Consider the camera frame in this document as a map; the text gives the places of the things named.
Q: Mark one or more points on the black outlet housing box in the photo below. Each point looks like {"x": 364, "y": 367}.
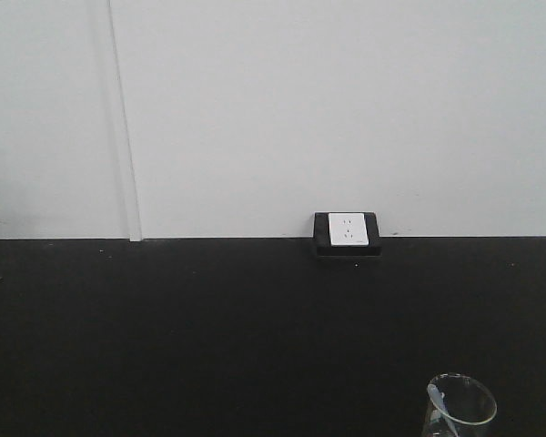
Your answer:
{"x": 323, "y": 249}

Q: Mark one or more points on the clear glass beaker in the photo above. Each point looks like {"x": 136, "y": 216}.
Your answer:
{"x": 458, "y": 406}

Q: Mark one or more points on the white power outlet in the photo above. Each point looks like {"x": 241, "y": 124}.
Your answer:
{"x": 347, "y": 230}

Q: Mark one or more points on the white wall cable duct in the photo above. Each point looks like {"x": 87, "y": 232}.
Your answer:
{"x": 123, "y": 146}

